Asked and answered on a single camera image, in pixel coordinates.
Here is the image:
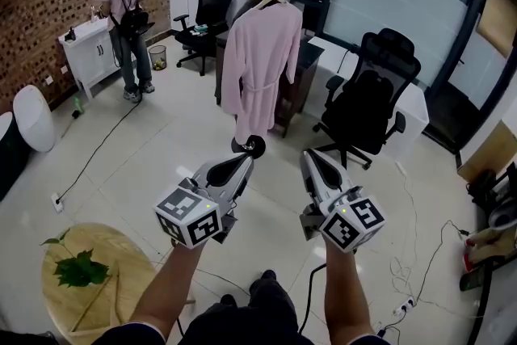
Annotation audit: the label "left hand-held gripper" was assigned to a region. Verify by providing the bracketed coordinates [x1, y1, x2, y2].
[153, 152, 256, 250]

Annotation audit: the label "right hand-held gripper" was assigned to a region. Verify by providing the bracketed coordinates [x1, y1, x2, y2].
[299, 148, 387, 254]

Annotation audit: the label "pink robe clothing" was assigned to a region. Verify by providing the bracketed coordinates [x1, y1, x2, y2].
[221, 3, 304, 145]

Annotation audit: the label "person's right forearm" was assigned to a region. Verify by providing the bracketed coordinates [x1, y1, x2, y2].
[322, 234, 375, 339]

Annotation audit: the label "person's left forearm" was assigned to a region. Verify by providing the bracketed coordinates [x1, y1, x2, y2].
[128, 241, 208, 336]

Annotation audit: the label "dark clothing on hanger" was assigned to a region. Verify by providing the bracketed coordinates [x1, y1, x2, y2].
[231, 0, 264, 27]

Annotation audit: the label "round wooden table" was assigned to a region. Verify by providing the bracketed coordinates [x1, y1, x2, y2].
[40, 222, 163, 338]

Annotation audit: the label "person's dark trousers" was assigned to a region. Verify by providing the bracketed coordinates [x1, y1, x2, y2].
[177, 269, 317, 345]

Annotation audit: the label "green leafy sprig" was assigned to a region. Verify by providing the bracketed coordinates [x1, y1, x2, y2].
[40, 227, 111, 289]

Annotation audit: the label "black mesh office chair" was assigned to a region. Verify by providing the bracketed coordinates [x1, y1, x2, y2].
[312, 27, 422, 171]
[173, 0, 236, 77]

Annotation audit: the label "person's dark shirt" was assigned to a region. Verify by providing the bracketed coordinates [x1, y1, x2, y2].
[91, 320, 167, 345]

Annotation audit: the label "black mesh waste bin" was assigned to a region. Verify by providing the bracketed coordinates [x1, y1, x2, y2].
[148, 44, 168, 72]

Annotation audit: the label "dark wooden desk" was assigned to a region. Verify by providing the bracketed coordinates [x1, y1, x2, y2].
[214, 27, 326, 139]

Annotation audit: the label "white oval toilet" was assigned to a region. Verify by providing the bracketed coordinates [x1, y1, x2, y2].
[12, 84, 57, 154]

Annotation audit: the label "white cabinet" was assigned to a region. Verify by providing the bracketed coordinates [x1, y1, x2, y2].
[57, 17, 123, 100]

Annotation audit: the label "dark round tub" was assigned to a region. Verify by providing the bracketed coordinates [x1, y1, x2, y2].
[0, 111, 32, 202]

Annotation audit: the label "brown board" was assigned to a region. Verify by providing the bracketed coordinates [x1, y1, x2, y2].
[475, 0, 517, 58]

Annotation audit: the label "white floor cable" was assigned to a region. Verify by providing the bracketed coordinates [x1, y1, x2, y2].
[375, 161, 485, 336]

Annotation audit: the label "black floor cable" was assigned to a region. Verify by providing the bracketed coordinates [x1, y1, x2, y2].
[55, 99, 143, 204]

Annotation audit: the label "green brush with handle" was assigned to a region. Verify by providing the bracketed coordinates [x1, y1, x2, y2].
[60, 96, 86, 139]

